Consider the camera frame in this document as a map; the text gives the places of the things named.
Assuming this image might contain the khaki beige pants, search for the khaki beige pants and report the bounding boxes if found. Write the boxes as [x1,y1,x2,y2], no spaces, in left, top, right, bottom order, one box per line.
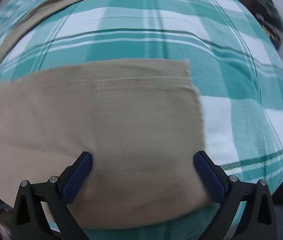
[0,0,209,229]

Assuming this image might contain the teal plaid bed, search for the teal plaid bed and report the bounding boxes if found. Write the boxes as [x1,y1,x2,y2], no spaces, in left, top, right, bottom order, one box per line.
[0,0,283,239]

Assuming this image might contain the pile of dark clothes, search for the pile of dark clothes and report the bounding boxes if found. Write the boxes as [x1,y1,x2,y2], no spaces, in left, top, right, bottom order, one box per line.
[238,0,283,50]

